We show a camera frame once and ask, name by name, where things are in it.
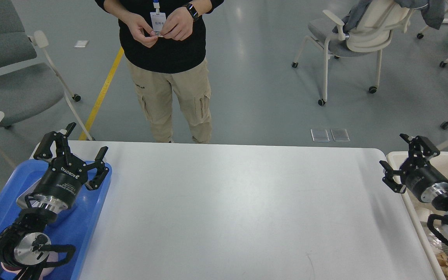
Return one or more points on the square stainless steel tray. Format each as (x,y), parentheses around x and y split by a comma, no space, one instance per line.
(23,200)

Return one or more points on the left white grey chair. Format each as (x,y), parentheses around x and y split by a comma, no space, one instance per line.
(29,80)

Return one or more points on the person's other hand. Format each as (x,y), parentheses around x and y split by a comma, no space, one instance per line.
(140,30)

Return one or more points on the person's hand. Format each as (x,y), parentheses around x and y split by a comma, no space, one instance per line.
(179,25)

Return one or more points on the grey jacket on chair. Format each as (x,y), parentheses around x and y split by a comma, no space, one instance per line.
(432,11)

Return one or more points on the white grey office chair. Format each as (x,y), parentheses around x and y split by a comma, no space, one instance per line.
(371,35)

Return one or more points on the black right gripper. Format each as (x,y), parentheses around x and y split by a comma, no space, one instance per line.
(417,174)

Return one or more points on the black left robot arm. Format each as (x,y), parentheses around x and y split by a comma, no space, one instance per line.
(24,244)

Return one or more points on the seated person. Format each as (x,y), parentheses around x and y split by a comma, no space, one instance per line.
(170,67)

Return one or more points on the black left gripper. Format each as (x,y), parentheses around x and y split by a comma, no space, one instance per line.
(60,185)

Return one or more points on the blue plastic tray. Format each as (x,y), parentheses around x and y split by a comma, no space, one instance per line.
(74,226)

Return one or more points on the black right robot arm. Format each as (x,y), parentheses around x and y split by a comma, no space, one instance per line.
(437,224)

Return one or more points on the beige plastic bin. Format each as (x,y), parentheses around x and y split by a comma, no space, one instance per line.
(395,159)

